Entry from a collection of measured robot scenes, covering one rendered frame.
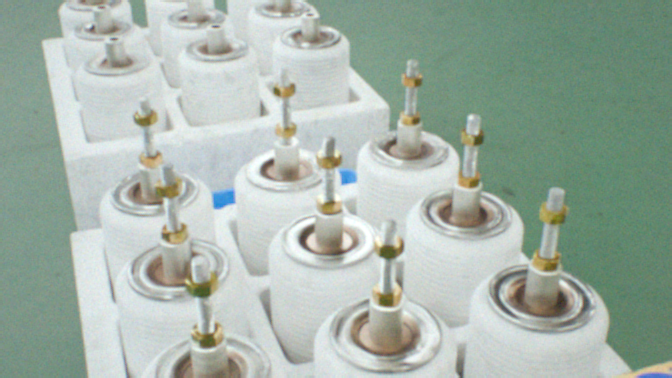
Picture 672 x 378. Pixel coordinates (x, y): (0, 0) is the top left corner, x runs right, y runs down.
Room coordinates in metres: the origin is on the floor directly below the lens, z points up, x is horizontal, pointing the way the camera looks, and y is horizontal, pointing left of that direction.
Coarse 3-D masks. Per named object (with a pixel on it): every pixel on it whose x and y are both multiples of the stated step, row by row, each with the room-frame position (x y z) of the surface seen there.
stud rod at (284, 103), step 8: (280, 72) 0.65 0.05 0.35; (288, 72) 0.66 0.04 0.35; (280, 80) 0.65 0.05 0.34; (288, 80) 0.66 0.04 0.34; (280, 104) 0.66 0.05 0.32; (288, 104) 0.65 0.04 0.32; (280, 112) 0.66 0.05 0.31; (288, 112) 0.65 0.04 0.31; (280, 120) 0.66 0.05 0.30; (288, 120) 0.65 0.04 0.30
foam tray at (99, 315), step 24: (216, 216) 0.69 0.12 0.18; (72, 240) 0.65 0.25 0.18; (96, 240) 0.65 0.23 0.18; (216, 240) 0.65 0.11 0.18; (96, 264) 0.61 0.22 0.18; (96, 288) 0.58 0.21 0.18; (264, 288) 0.58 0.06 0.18; (96, 312) 0.55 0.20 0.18; (264, 312) 0.55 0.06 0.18; (96, 336) 0.52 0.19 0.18; (120, 336) 0.53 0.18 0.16; (264, 336) 0.52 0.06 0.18; (456, 336) 0.52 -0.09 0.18; (96, 360) 0.49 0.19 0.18; (120, 360) 0.49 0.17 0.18; (456, 360) 0.51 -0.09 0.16
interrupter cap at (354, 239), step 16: (304, 224) 0.57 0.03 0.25; (352, 224) 0.57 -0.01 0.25; (368, 224) 0.56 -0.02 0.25; (288, 240) 0.54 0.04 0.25; (304, 240) 0.55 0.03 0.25; (352, 240) 0.55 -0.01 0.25; (368, 240) 0.54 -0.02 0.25; (288, 256) 0.53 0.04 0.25; (304, 256) 0.52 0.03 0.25; (320, 256) 0.52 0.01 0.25; (336, 256) 0.52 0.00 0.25; (352, 256) 0.52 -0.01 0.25; (368, 256) 0.52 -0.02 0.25
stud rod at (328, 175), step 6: (324, 138) 0.55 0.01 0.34; (330, 138) 0.55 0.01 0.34; (324, 144) 0.54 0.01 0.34; (330, 144) 0.54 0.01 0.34; (324, 150) 0.54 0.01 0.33; (330, 150) 0.54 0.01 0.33; (324, 156) 0.54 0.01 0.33; (330, 156) 0.54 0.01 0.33; (324, 168) 0.54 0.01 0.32; (324, 174) 0.54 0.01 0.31; (330, 174) 0.54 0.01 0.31; (324, 180) 0.54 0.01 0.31; (330, 180) 0.54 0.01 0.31; (324, 186) 0.54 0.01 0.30; (330, 186) 0.54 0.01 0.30; (324, 192) 0.54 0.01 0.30; (330, 192) 0.54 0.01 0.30; (324, 198) 0.54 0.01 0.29; (330, 198) 0.54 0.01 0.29
